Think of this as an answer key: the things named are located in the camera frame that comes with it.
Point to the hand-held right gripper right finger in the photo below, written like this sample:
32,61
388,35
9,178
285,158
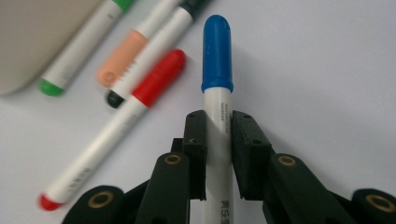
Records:
252,161

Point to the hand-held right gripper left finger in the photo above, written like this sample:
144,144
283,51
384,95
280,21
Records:
194,155

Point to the red marker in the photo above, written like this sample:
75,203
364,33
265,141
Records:
124,124

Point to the blue marker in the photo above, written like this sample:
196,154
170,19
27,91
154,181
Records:
217,53

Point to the black marker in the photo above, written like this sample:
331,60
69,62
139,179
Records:
155,49

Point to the peach marker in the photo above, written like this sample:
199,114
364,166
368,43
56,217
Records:
121,59

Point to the white plastic storage bin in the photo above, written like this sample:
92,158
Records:
37,37

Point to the light green marker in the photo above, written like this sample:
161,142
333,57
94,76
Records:
81,46

